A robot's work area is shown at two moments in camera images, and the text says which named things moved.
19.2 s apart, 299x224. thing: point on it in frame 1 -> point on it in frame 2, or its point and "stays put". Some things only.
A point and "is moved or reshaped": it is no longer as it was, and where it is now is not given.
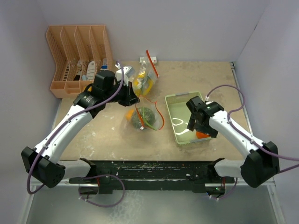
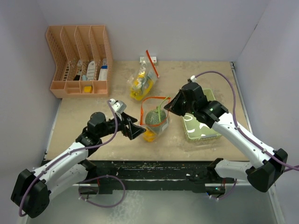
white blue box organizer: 104,67 stays put
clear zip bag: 144,80 stays put
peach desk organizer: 79,52 stays put
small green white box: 144,60 stays put
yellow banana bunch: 139,89 stays put
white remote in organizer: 91,70 stays put
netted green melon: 143,117 -> 152,117
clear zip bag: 146,114 is moved or reshaped
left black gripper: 130,98 -> 132,130
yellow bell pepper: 128,115 -> 149,136
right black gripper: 212,132 -> 173,106
